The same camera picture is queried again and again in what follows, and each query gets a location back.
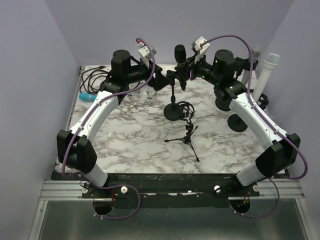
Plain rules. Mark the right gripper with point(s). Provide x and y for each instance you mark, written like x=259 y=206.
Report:
x=192 y=66

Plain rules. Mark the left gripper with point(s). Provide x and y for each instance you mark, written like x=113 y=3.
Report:
x=160 y=80

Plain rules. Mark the black microphone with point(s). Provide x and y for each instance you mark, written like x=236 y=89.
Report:
x=180 y=58

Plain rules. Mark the black round-base mic stand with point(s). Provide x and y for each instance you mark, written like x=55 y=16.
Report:
x=170 y=110

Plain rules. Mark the black tripod shock-mount stand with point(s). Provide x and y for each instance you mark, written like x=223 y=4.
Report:
x=185 y=111

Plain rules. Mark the blue microphone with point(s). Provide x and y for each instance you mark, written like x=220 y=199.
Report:
x=87 y=97

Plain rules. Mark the white microphone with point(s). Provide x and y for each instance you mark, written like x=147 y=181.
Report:
x=269 y=64

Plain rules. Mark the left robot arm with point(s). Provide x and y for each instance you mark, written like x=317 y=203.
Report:
x=74 y=146

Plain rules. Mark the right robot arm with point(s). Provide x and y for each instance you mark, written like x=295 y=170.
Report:
x=280 y=148

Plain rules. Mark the silver mic clip stand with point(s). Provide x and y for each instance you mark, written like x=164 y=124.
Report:
x=239 y=104

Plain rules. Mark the clear plastic screw box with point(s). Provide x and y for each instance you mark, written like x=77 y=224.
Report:
x=144 y=94

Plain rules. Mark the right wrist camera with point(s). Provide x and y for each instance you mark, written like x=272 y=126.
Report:
x=200 y=47

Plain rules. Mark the shock mount round-base stand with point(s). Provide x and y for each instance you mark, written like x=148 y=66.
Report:
x=263 y=101

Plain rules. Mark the black mounting rail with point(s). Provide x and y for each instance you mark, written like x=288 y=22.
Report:
x=162 y=191

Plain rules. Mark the aluminium extrusion frame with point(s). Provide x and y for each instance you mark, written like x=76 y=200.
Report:
x=52 y=191

